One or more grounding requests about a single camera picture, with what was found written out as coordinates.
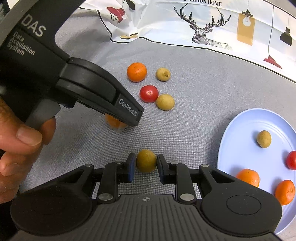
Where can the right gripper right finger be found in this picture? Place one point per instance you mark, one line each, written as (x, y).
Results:
(177, 174)

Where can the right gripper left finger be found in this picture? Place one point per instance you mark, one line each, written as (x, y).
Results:
(113, 174)

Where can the yellow longan fruit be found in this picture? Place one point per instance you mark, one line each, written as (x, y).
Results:
(146, 161)

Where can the plastic orange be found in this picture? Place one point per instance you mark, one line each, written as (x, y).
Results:
(114, 123)

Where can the tan longan fruit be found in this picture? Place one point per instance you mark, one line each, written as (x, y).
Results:
(165, 102)

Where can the red cherry tomato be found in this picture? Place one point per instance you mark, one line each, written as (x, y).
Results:
(149, 93)
(291, 160)

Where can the brownish longan fruit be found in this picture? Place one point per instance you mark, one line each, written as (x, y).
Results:
(264, 139)

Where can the yellow longan with stem dimple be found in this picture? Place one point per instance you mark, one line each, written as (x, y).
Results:
(163, 74)

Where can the bare orange mandarin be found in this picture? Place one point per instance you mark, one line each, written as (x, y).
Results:
(136, 72)

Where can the person's left hand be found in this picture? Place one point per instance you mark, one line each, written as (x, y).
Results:
(22, 146)

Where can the grey couch cover cloth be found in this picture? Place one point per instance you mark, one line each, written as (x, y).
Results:
(209, 90)

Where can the white deer print cloth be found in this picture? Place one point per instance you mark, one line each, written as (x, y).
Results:
(257, 31)

